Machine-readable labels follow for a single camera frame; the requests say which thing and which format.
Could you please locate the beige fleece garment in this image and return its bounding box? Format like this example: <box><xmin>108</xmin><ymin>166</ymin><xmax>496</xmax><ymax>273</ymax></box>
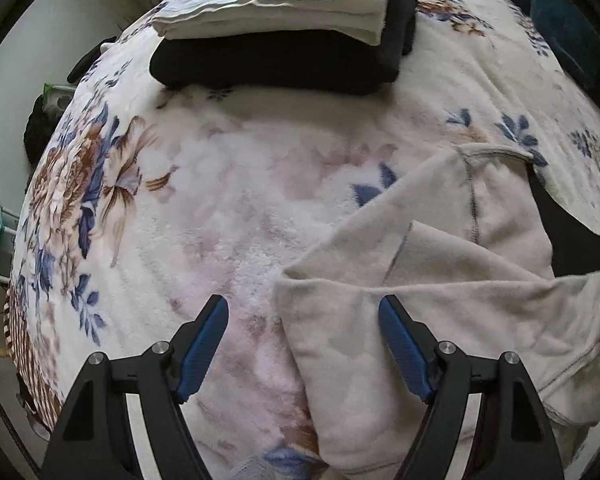
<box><xmin>272</xmin><ymin>142</ymin><xmax>600</xmax><ymax>476</ymax></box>

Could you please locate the black cloth pile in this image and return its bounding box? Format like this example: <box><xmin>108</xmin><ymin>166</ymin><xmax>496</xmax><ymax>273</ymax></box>
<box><xmin>24</xmin><ymin>95</ymin><xmax>73</xmax><ymax>166</ymax></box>

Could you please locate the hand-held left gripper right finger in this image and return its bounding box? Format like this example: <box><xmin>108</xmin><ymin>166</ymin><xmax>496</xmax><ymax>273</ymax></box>
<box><xmin>378</xmin><ymin>294</ymin><xmax>566</xmax><ymax>480</ymax></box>

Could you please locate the floral fleece blanket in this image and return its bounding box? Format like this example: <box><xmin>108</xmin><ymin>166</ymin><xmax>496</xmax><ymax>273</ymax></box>
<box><xmin>2</xmin><ymin>0</ymin><xmax>600</xmax><ymax>480</ymax></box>

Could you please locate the black folded garment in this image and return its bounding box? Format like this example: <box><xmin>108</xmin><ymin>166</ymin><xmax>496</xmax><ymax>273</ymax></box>
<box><xmin>149</xmin><ymin>0</ymin><xmax>418</xmax><ymax>96</ymax></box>

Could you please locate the black cloth on stool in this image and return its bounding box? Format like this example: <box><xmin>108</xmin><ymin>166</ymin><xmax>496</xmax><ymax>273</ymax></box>
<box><xmin>67</xmin><ymin>36</ymin><xmax>118</xmax><ymax>84</ymax></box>

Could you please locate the teal plush blanket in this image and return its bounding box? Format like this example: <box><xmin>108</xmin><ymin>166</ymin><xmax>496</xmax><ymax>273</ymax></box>
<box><xmin>465</xmin><ymin>0</ymin><xmax>600</xmax><ymax>126</ymax></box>

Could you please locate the white plastic container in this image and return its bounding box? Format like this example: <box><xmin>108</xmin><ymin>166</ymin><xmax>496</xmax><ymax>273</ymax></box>
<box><xmin>41</xmin><ymin>82</ymin><xmax>77</xmax><ymax>112</ymax></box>

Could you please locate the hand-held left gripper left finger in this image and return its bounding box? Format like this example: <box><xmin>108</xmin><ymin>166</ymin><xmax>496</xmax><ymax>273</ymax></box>
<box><xmin>40</xmin><ymin>294</ymin><xmax>229</xmax><ymax>480</ymax></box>

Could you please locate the dark cloth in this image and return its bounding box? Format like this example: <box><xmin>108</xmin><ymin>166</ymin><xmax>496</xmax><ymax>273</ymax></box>
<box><xmin>527</xmin><ymin>162</ymin><xmax>600</xmax><ymax>321</ymax></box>

